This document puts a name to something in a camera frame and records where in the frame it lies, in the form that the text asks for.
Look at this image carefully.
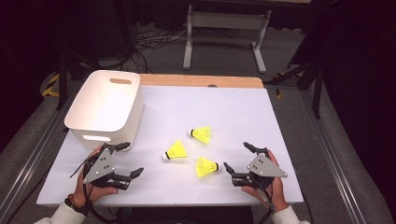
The person's right hand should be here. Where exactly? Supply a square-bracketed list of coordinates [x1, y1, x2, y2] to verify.
[241, 148, 290, 214]

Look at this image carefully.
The black metal stand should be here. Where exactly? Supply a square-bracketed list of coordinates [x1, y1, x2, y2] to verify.
[264, 59, 325, 119]
[55, 50, 106, 111]

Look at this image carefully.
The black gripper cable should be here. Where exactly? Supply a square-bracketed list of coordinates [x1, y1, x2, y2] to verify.
[69, 160, 119, 224]
[248, 176, 278, 224]

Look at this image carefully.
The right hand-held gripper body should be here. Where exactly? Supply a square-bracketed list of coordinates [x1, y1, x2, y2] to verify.
[231, 148, 289, 189]

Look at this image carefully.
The grey metal floor rail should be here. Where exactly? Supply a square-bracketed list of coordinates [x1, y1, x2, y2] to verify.
[0, 82, 82, 218]
[299, 89, 369, 224]

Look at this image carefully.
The bundle of floor cables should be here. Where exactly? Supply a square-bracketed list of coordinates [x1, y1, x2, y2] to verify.
[134, 27, 241, 75]

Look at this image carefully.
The dark curtain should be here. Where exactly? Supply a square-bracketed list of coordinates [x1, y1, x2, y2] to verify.
[288, 0, 396, 216]
[0, 0, 134, 152]

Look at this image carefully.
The white plastic storage bin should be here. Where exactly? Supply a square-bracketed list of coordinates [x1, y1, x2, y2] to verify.
[64, 69, 145, 153]

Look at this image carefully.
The white metal desk frame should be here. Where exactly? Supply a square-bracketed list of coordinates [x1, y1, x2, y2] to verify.
[182, 4, 273, 75]

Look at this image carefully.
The beaded bracelet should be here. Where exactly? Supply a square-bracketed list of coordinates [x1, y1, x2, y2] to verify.
[64, 194, 89, 217]

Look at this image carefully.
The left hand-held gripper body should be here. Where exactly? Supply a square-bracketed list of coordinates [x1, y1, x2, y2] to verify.
[81, 143, 132, 191]

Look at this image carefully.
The person's left hand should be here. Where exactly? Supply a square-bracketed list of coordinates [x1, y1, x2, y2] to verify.
[73, 145, 120, 207]

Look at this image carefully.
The yellow black floor tape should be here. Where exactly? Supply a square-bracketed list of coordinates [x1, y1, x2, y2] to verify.
[41, 73, 61, 98]

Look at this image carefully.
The yellow shuttlecock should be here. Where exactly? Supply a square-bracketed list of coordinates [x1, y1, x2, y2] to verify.
[161, 139, 189, 161]
[187, 125, 212, 145]
[195, 156, 222, 179]

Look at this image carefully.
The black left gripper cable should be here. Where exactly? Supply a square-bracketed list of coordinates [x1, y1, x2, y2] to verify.
[69, 160, 119, 224]

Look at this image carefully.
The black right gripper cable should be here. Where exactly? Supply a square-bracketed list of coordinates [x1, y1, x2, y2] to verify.
[248, 176, 278, 224]

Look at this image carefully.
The person's dark lap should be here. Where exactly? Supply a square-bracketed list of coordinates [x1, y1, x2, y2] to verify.
[116, 205, 255, 224]

